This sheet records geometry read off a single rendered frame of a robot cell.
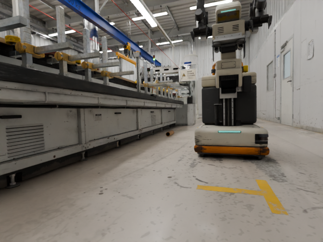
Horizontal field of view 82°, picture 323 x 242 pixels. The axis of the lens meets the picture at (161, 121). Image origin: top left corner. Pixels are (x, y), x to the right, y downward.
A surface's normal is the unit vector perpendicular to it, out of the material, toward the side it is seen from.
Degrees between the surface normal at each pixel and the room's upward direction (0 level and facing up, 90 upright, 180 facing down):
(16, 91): 90
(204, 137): 90
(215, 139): 90
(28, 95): 90
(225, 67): 98
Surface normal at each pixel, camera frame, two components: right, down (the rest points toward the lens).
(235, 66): -0.31, 0.20
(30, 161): 0.95, -0.01
